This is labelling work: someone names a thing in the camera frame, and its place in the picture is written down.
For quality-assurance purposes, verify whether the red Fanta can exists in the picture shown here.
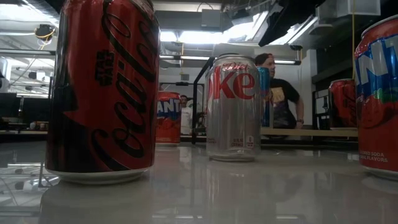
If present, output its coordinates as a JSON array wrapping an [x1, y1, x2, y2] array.
[[354, 14, 398, 181], [155, 90, 183, 147]]

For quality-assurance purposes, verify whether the silver Diet Coke can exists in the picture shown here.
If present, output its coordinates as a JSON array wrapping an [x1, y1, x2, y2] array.
[[205, 54, 261, 162]]

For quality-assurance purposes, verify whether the light blue Red Bull can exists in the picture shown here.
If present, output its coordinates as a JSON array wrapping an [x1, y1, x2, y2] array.
[[259, 67, 272, 128]]

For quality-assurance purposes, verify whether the red black Coca-Cola can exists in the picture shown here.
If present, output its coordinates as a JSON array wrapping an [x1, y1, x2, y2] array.
[[45, 0, 162, 186]]

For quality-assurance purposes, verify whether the red soda can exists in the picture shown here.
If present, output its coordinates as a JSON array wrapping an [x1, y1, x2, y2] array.
[[328, 78, 358, 129]]

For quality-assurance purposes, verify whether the person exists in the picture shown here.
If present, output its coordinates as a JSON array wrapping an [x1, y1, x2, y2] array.
[[254, 52, 305, 130], [180, 95, 194, 135]]

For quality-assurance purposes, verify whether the white tube light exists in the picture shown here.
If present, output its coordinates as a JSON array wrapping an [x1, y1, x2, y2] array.
[[160, 55, 302, 65]]

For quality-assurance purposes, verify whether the grey ceiling box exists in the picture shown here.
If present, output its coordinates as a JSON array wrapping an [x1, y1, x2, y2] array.
[[201, 8, 225, 29]]

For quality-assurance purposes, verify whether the dark background workbench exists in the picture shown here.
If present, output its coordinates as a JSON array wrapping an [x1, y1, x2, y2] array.
[[0, 91, 50, 142]]

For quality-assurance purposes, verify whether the black background rig frame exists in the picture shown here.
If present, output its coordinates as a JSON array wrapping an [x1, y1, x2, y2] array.
[[159, 81, 205, 100]]

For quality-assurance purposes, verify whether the silver ceiling duct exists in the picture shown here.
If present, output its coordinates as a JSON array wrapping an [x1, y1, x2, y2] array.
[[251, 0, 321, 46]]

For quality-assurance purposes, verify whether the black ceiling cable reel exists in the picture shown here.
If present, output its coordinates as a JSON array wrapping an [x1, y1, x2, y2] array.
[[34, 24, 57, 42]]

